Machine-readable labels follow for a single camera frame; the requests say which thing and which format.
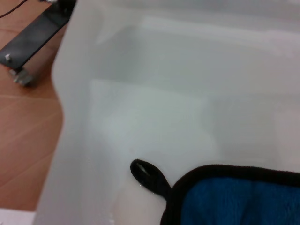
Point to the blue rag with black trim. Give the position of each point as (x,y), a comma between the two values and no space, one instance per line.
(234,201)

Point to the grey caster wheel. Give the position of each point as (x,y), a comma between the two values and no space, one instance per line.
(21,77)

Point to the black metal base bar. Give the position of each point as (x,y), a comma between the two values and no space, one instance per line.
(35,37)

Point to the white flat board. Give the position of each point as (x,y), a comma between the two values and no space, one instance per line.
(14,216)

